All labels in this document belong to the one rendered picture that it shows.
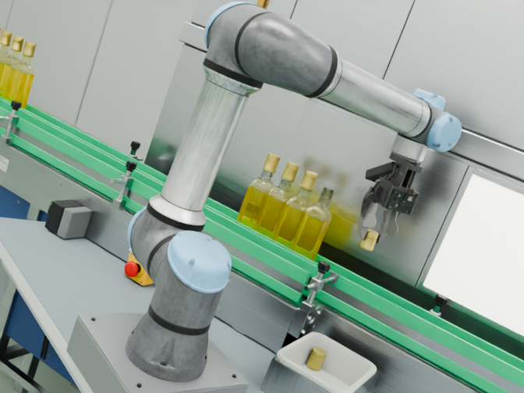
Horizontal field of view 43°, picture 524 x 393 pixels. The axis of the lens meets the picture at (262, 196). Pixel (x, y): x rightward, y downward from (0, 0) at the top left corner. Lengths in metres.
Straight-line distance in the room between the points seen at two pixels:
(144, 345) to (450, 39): 1.07
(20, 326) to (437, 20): 1.48
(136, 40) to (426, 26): 4.44
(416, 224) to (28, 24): 5.61
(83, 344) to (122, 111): 4.84
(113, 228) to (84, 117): 4.52
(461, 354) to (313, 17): 0.97
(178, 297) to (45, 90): 5.61
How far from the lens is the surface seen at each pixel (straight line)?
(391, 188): 1.50
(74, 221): 1.86
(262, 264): 1.63
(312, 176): 1.69
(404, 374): 1.63
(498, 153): 1.71
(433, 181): 1.73
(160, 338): 1.20
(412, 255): 1.76
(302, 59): 1.10
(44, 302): 1.53
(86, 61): 6.37
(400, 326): 1.63
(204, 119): 1.21
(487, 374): 1.61
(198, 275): 1.14
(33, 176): 2.05
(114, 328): 1.32
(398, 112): 1.26
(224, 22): 1.21
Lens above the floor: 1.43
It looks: 13 degrees down
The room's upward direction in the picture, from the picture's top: 21 degrees clockwise
